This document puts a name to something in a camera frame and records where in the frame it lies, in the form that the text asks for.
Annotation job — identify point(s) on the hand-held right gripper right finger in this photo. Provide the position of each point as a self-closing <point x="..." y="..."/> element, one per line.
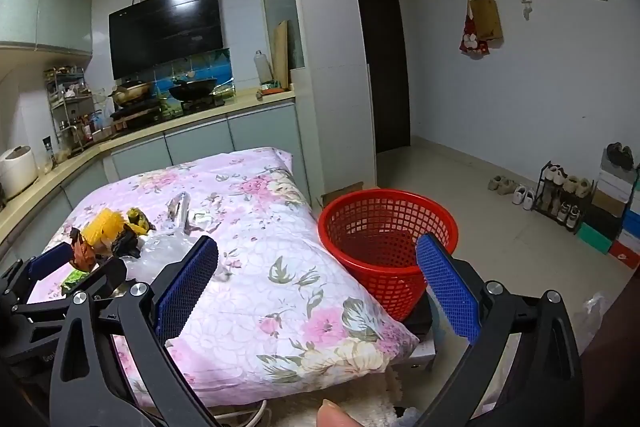
<point x="447" y="292"/>

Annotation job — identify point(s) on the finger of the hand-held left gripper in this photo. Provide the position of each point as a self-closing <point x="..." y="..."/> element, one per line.
<point x="47" y="261"/>
<point x="107" y="273"/>

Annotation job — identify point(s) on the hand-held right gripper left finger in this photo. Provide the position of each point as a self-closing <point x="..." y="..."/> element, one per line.
<point x="185" y="287"/>

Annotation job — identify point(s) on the brown snack wrapper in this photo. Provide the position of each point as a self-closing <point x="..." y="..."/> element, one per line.
<point x="82" y="254"/>

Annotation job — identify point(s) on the black wrapper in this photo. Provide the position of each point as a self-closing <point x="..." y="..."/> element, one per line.
<point x="126" y="246"/>

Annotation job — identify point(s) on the clear plastic bag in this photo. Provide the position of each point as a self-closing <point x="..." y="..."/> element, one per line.
<point x="155" y="252"/>

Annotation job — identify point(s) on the yellow foam fruit net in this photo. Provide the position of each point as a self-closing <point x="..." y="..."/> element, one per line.
<point x="102" y="227"/>

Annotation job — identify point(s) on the red plastic basket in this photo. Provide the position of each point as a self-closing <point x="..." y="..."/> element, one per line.
<point x="390" y="287"/>

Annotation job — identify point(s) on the silver foil wrapper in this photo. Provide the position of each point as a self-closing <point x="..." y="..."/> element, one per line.
<point x="179" y="209"/>

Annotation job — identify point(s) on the person's right hand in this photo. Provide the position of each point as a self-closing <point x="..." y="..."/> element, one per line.
<point x="342" y="417"/>

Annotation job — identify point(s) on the white box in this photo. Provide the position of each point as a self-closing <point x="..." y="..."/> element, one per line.
<point x="425" y="352"/>

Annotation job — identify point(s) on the white rice cooker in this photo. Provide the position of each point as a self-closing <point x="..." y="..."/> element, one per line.
<point x="17" y="169"/>

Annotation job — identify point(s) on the pink floral blanket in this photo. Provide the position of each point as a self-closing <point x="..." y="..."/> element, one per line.
<point x="280" y="227"/>

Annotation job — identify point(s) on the beige shoe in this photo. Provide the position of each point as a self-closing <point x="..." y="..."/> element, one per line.
<point x="496" y="183"/>
<point x="509" y="185"/>

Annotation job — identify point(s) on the white shoe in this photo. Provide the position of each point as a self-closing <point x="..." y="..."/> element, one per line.
<point x="530" y="198"/>
<point x="520" y="195"/>

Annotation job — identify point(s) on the black shoe rack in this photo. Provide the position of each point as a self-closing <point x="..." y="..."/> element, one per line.
<point x="537" y="197"/>

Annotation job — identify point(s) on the cardboard box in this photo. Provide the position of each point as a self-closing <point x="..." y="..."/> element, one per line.
<point x="345" y="193"/>

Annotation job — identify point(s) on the kitchen base cabinets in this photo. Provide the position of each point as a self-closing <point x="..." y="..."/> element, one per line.
<point x="200" y="139"/>

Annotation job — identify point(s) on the large crumpled plastic bag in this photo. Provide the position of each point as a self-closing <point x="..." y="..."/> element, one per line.
<point x="595" y="309"/>

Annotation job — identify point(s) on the metal spice rack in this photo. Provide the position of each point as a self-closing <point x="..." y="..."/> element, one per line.
<point x="67" y="107"/>

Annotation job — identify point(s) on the group of light sneakers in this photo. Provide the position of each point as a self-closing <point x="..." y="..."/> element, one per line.
<point x="570" y="184"/>

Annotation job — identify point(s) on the black gas stove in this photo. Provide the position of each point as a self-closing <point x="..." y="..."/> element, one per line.
<point x="160" y="109"/>

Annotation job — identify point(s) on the golden cooking pot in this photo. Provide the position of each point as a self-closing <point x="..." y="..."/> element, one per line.
<point x="130" y="93"/>

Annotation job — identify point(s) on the stack of shoe boxes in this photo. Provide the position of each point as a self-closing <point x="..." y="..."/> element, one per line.
<point x="617" y="207"/>

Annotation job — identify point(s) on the black wok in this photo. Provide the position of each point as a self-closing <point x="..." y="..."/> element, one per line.
<point x="192" y="89"/>

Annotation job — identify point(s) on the pair of black shoes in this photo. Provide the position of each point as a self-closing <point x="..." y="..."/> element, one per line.
<point x="620" y="156"/>

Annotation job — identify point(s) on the translucent plastic bottle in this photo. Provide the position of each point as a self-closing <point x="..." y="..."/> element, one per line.
<point x="262" y="67"/>

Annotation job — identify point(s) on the dark brown door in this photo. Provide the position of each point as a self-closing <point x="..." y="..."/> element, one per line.
<point x="382" y="52"/>

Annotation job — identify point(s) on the red hanging ornament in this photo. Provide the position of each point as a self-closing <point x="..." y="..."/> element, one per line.
<point x="472" y="41"/>

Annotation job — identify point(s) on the black range hood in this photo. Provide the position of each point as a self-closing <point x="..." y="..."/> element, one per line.
<point x="165" y="27"/>

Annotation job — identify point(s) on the wooden cutting board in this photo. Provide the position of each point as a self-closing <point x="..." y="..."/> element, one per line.
<point x="281" y="52"/>

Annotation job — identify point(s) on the brown paper bag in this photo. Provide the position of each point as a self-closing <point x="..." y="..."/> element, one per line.
<point x="486" y="17"/>

